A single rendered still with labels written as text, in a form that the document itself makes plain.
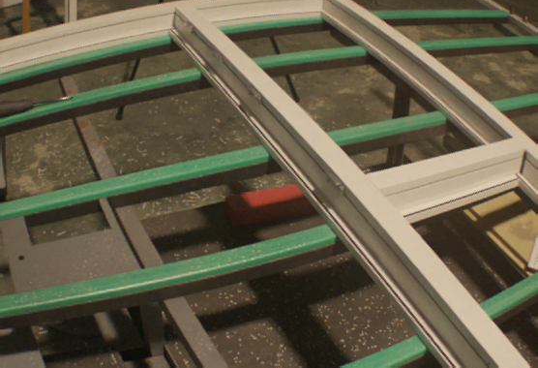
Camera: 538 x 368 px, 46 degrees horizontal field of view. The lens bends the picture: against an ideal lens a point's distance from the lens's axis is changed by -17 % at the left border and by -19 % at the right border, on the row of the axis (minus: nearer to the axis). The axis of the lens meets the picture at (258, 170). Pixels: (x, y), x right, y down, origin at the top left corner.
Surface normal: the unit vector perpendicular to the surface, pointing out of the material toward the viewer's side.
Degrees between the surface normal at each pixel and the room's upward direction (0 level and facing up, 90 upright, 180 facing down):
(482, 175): 90
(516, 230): 0
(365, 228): 90
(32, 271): 0
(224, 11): 90
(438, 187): 90
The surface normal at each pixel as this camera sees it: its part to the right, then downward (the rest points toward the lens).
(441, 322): -0.91, 0.18
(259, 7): 0.40, 0.51
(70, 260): 0.04, -0.84
